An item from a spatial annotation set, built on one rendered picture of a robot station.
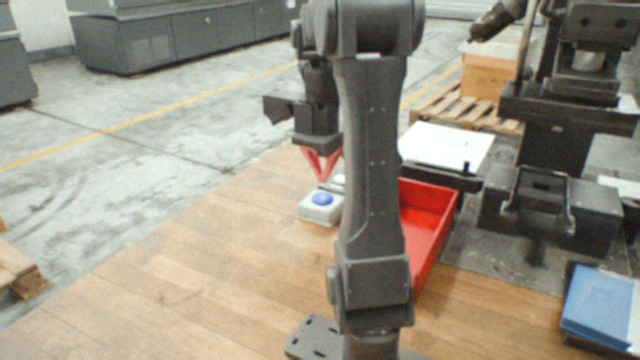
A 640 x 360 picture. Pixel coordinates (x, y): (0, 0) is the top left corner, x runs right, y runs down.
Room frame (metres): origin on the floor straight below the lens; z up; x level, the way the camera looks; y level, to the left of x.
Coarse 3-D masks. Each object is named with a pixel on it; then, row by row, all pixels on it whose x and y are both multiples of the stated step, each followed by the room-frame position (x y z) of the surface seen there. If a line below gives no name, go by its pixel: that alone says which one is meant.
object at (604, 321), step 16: (576, 272) 0.47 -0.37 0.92; (592, 272) 0.47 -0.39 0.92; (576, 288) 0.44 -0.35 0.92; (608, 288) 0.44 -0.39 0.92; (624, 288) 0.44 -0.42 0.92; (576, 304) 0.41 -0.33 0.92; (592, 304) 0.41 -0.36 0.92; (608, 304) 0.41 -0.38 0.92; (624, 304) 0.41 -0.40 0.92; (576, 320) 0.35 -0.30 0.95; (592, 320) 0.38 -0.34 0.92; (608, 320) 0.38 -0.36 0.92; (624, 320) 0.38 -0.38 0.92; (592, 336) 0.35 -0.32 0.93; (608, 336) 0.34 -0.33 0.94; (624, 336) 0.35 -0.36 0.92; (624, 352) 0.33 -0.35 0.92
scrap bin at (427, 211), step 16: (400, 192) 0.69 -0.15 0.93; (416, 192) 0.67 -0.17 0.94; (432, 192) 0.66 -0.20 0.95; (448, 192) 0.65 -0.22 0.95; (400, 208) 0.67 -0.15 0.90; (416, 208) 0.67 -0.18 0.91; (432, 208) 0.66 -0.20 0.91; (448, 208) 0.58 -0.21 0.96; (416, 224) 0.62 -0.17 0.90; (432, 224) 0.62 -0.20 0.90; (448, 224) 0.59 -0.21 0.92; (416, 240) 0.57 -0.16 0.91; (432, 240) 0.50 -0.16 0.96; (416, 256) 0.53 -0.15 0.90; (432, 256) 0.50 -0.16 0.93; (416, 272) 0.43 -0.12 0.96; (416, 288) 0.42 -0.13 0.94
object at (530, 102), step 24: (576, 48) 0.61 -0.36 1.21; (600, 48) 0.59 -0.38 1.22; (576, 72) 0.59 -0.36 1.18; (600, 72) 0.59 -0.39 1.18; (504, 96) 0.61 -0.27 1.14; (528, 96) 0.61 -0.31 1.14; (552, 96) 0.60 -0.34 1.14; (576, 96) 0.59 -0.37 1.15; (600, 96) 0.55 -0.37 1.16; (624, 96) 0.61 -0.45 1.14; (528, 120) 0.60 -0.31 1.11; (552, 120) 0.58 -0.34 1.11; (576, 120) 0.57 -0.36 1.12; (600, 120) 0.55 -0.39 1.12; (624, 120) 0.54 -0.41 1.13
